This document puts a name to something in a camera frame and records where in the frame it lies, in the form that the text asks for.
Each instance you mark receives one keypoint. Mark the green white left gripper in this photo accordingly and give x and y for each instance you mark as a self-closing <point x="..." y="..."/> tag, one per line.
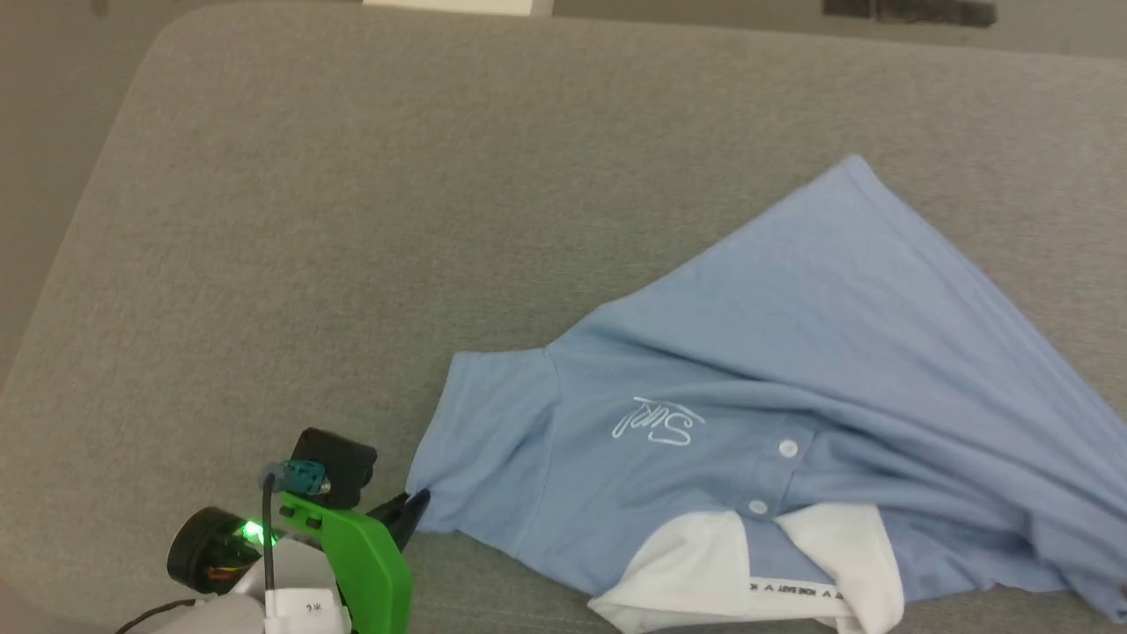
<point x="370" y="563"/>

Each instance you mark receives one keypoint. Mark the light blue polo shirt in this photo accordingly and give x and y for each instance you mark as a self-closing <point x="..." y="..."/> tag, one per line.
<point x="792" y="352"/>

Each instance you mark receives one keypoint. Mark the black strip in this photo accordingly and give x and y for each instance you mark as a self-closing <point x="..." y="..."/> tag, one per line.
<point x="907" y="11"/>

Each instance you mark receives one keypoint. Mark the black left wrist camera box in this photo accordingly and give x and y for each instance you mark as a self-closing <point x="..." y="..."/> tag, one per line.
<point x="333" y="467"/>

